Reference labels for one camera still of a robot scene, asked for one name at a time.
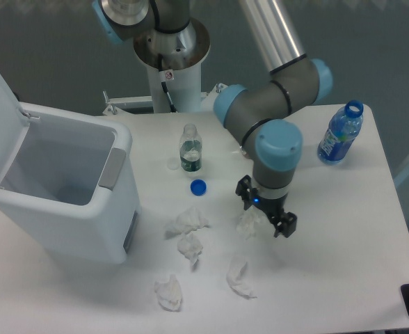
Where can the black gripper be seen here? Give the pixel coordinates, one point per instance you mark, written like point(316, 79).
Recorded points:
point(269, 201)

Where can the white paper ball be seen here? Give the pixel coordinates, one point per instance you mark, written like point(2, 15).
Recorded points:
point(190, 247)
point(234, 277)
point(248, 222)
point(188, 221)
point(169, 294)

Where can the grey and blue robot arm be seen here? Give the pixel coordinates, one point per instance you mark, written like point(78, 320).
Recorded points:
point(256, 119)

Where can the crushed red soda can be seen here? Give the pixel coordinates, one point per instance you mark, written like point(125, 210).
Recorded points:
point(244, 153)

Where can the blue bottle cap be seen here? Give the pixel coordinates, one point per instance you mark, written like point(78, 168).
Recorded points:
point(198, 187)

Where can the clear green label bottle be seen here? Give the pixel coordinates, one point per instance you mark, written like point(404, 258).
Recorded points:
point(190, 149)

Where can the white bottle cap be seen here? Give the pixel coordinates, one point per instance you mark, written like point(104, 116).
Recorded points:
point(172, 164)

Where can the blue plastic drink bottle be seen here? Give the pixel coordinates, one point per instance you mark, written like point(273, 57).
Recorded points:
point(342, 130)

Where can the white open trash bin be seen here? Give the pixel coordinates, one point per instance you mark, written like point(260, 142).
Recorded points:
point(66, 179)

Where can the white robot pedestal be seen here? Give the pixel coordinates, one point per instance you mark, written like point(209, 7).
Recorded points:
point(173, 62)

